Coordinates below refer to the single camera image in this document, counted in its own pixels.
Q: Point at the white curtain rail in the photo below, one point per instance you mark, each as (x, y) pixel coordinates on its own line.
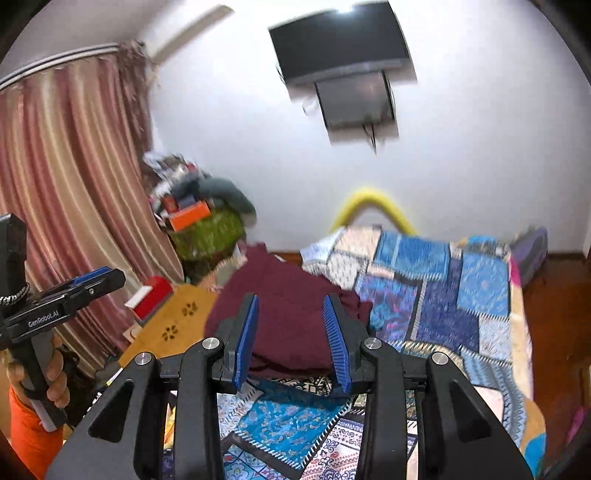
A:
(55, 60)

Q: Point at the person's left hand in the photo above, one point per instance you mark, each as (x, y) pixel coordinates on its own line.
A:
(57, 374)

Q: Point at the maroon garment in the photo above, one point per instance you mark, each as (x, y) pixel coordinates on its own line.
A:
(286, 304)

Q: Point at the grey cloth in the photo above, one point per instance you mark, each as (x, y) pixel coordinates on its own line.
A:
(226, 194)

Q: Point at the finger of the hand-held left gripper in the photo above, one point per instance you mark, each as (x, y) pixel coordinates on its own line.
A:
(99, 282)

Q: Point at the purple bag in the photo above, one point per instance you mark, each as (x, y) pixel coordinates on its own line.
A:
(531, 251)

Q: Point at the white wall conduit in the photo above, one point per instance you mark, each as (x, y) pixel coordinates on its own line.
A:
(194, 32)

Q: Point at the striped pink curtain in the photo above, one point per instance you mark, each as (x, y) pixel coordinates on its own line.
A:
(69, 184)

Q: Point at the dark panel under television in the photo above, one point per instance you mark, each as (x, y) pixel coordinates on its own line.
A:
(355, 101)

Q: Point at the orange box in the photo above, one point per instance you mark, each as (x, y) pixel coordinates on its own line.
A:
(189, 216)

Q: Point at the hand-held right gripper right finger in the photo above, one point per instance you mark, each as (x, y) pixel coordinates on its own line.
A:
(334, 341)

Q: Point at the pile of clothes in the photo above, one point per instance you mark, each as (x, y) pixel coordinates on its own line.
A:
(180, 184)

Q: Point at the red and white box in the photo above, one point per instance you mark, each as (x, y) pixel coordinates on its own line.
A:
(150, 297)

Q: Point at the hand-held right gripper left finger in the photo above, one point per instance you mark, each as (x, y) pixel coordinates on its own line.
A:
(242, 341)

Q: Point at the yellow padded headboard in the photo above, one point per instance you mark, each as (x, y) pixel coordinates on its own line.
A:
(369, 196)

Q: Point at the blue patchwork blanket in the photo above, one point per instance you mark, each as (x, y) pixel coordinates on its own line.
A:
(438, 295)

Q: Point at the person's left forearm orange sleeve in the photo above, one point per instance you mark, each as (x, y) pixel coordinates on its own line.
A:
(30, 434)

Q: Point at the green patterned cloth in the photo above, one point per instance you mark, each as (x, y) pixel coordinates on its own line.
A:
(207, 235)

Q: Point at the black wall television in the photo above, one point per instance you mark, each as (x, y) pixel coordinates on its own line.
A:
(341, 41)

